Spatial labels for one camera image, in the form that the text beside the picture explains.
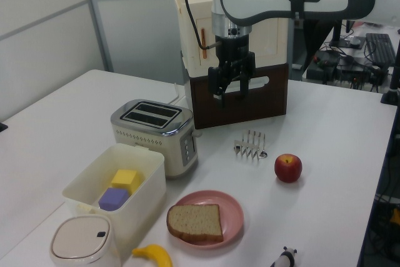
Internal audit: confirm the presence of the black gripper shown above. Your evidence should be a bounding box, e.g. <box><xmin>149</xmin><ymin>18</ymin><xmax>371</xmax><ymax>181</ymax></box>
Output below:
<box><xmin>208</xmin><ymin>34</ymin><xmax>256</xmax><ymax>109</ymax></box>

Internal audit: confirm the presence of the cream and chrome toaster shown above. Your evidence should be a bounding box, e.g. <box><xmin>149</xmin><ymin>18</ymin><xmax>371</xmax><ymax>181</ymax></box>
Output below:
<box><xmin>110</xmin><ymin>99</ymin><xmax>203</xmax><ymax>180</ymax></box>

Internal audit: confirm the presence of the brown bread slice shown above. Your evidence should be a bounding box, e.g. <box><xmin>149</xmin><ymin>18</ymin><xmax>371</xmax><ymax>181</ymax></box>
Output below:
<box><xmin>166</xmin><ymin>204</ymin><xmax>224</xmax><ymax>243</ymax></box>

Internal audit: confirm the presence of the dark brown wooden crate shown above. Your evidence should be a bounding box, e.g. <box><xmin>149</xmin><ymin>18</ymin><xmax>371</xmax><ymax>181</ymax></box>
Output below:
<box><xmin>189</xmin><ymin>62</ymin><xmax>288</xmax><ymax>130</ymax></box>

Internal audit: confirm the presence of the metal toast rack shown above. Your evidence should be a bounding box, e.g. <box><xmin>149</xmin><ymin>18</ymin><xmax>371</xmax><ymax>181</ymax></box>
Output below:
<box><xmin>232</xmin><ymin>129</ymin><xmax>269</xmax><ymax>159</ymax></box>

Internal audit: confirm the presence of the cream toy oven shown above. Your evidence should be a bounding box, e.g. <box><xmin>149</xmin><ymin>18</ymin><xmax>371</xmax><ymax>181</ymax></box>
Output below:
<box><xmin>173</xmin><ymin>0</ymin><xmax>289</xmax><ymax>79</ymax></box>

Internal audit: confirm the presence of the red apple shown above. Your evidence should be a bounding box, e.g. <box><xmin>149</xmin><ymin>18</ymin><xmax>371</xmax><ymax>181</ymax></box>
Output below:
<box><xmin>274</xmin><ymin>153</ymin><xmax>303</xmax><ymax>183</ymax></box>

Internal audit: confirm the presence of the black monitor stand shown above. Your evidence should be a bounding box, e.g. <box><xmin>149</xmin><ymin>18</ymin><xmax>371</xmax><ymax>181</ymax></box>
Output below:
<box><xmin>329</xmin><ymin>19</ymin><xmax>366</xmax><ymax>49</ymax></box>

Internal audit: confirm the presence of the pink plate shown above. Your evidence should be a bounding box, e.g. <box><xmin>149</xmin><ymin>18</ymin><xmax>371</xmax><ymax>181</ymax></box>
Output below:
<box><xmin>166</xmin><ymin>189</ymin><xmax>244</xmax><ymax>251</ymax></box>

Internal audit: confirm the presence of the black keyboard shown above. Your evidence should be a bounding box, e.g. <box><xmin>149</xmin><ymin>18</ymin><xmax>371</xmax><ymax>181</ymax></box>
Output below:
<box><xmin>364</xmin><ymin>33</ymin><xmax>396</xmax><ymax>64</ymax></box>

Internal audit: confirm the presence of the yellow cube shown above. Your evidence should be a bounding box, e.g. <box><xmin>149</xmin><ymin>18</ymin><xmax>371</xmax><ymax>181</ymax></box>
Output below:
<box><xmin>111</xmin><ymin>169</ymin><xmax>141</xmax><ymax>194</ymax></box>

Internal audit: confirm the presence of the black pole base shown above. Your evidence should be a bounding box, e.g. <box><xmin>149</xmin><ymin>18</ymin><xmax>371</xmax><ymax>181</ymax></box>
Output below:
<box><xmin>379</xmin><ymin>57</ymin><xmax>400</xmax><ymax>105</ymax></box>

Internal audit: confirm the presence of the white plastic storage box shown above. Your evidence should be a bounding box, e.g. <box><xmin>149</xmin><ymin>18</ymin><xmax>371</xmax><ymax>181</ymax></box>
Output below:
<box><xmin>62</xmin><ymin>143</ymin><xmax>166</xmax><ymax>264</ymax></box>

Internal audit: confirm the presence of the purple cube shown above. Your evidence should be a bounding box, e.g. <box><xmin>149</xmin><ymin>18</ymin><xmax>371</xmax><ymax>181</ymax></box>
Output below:
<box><xmin>97</xmin><ymin>187</ymin><xmax>130</xmax><ymax>212</ymax></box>

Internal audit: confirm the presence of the panda figurine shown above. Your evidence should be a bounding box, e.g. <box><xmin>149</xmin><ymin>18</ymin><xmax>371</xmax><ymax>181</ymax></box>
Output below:
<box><xmin>271</xmin><ymin>246</ymin><xmax>298</xmax><ymax>267</ymax></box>

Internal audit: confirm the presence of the yellow banana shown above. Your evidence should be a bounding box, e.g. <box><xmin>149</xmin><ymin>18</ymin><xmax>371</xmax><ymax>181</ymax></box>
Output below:
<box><xmin>132</xmin><ymin>244</ymin><xmax>173</xmax><ymax>267</ymax></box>

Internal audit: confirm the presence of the white lidded canister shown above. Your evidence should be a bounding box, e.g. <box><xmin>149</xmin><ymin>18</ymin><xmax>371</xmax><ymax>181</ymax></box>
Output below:
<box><xmin>49</xmin><ymin>214</ymin><xmax>121</xmax><ymax>267</ymax></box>

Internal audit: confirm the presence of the white toaster power cord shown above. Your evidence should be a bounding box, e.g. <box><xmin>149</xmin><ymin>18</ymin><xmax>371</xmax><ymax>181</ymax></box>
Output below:
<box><xmin>170</xmin><ymin>83</ymin><xmax>188</xmax><ymax>105</ymax></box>

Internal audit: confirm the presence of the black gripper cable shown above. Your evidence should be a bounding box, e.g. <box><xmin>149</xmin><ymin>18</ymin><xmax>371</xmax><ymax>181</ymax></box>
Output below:
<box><xmin>184</xmin><ymin>0</ymin><xmax>226</xmax><ymax>51</ymax></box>

